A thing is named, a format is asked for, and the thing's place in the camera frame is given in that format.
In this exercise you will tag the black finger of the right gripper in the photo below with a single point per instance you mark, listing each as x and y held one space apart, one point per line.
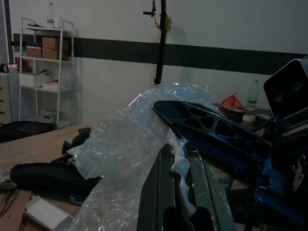
178 113
231 158

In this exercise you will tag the white drawer cabinet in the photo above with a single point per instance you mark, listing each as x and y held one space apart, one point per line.
4 101

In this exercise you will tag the white open box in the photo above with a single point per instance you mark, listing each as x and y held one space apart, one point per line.
32 78

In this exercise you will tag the white flat box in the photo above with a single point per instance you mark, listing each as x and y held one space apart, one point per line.
45 214

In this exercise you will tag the black fabric bag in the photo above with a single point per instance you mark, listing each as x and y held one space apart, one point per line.
48 173

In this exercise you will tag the brown cardboard box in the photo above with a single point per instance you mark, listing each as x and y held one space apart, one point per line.
33 51
50 42
49 53

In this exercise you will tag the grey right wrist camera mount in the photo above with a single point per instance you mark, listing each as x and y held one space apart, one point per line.
286 89

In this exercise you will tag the white metal shelf unit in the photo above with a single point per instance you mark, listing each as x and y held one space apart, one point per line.
61 62

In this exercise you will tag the red plastic bag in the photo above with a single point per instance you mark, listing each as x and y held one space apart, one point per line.
231 101

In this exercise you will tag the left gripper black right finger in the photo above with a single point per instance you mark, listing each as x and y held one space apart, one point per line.
209 192

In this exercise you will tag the white tape roll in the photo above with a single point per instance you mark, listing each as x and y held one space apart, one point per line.
248 118

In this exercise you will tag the small white box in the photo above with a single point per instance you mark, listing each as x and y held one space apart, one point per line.
48 115

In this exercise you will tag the clear plastic water bottle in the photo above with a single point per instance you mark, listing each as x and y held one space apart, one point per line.
251 98
50 16

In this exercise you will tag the clear plastic bubble wrap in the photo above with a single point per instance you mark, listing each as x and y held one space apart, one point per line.
125 144

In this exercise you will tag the black stand pole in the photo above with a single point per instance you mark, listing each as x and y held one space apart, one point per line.
160 48

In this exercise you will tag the brown cardboard sheet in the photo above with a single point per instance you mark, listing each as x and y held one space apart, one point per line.
12 211

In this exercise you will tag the black cloth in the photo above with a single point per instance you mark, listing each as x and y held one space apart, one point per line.
77 142

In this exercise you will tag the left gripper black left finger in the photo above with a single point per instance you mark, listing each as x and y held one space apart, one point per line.
158 187

